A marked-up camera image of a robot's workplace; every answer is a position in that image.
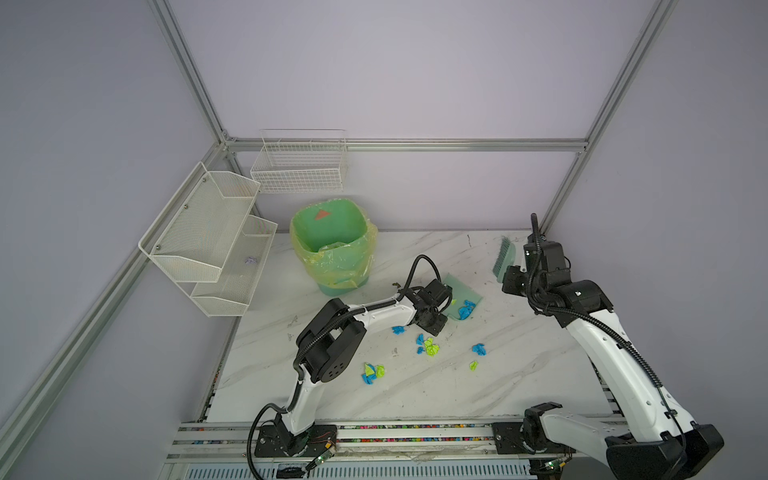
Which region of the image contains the upper white mesh shelf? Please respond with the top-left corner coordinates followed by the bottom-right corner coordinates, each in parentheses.
top-left (138, 163), bottom-right (259, 283)

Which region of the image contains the green hand brush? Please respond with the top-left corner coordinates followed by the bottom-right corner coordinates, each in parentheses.
top-left (492, 236), bottom-right (516, 283)

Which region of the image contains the blue scrap near right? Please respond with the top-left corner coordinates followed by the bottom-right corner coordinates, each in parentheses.
top-left (472, 343), bottom-right (487, 356)

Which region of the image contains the green trash bin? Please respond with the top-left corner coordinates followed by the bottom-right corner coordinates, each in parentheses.
top-left (290, 197), bottom-right (378, 298)

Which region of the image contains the aluminium frame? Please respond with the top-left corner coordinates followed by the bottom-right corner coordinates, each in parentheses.
top-left (1, 1), bottom-right (677, 476)

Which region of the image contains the white wire basket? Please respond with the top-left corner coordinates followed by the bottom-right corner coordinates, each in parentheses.
top-left (250, 129), bottom-right (348, 194)

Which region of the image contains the blue green scraps middle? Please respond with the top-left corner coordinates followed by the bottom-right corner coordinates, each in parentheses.
top-left (416, 334), bottom-right (440, 357)

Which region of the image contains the yellow bin liner bag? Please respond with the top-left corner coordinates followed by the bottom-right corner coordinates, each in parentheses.
top-left (289, 199), bottom-right (380, 290)

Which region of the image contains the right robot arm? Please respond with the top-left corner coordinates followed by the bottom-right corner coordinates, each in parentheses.
top-left (502, 215), bottom-right (725, 479)

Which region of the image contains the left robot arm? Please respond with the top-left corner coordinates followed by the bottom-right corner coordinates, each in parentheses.
top-left (246, 254), bottom-right (453, 458)

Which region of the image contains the green plastic dustpan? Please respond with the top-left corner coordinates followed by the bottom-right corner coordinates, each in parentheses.
top-left (443, 274), bottom-right (483, 314)

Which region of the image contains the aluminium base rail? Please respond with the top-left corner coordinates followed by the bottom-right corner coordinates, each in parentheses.
top-left (159, 416), bottom-right (583, 479)

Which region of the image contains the white mesh shelf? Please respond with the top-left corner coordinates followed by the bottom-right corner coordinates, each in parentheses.
top-left (138, 163), bottom-right (259, 283)
top-left (191, 215), bottom-right (277, 317)

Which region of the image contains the lower white mesh shelf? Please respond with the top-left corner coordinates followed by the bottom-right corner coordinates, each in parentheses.
top-left (191, 215), bottom-right (277, 317)

